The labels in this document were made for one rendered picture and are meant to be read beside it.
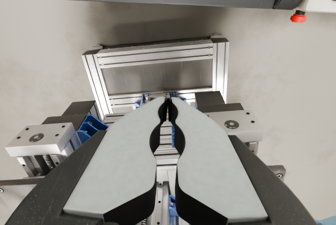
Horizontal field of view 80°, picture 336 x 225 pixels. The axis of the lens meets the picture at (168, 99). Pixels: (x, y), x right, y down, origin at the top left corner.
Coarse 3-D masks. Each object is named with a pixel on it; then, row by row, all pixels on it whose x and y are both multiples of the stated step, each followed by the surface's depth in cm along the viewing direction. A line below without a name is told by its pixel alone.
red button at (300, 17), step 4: (296, 12) 51; (300, 12) 51; (304, 12) 51; (292, 16) 52; (296, 16) 51; (300, 16) 51; (304, 16) 51; (292, 20) 52; (296, 20) 51; (300, 20) 51; (304, 20) 51
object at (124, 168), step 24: (120, 120) 10; (144, 120) 10; (120, 144) 9; (144, 144) 9; (96, 168) 7; (120, 168) 8; (144, 168) 8; (72, 192) 7; (96, 192) 7; (120, 192) 7; (144, 192) 7; (96, 216) 6; (120, 216) 7; (144, 216) 7
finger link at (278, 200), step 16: (240, 144) 9; (240, 160) 8; (256, 160) 8; (256, 176) 7; (272, 176) 7; (256, 192) 7; (272, 192) 7; (288, 192) 7; (272, 208) 6; (288, 208) 6; (304, 208) 6; (240, 224) 6; (256, 224) 6; (272, 224) 6; (288, 224) 6; (304, 224) 6
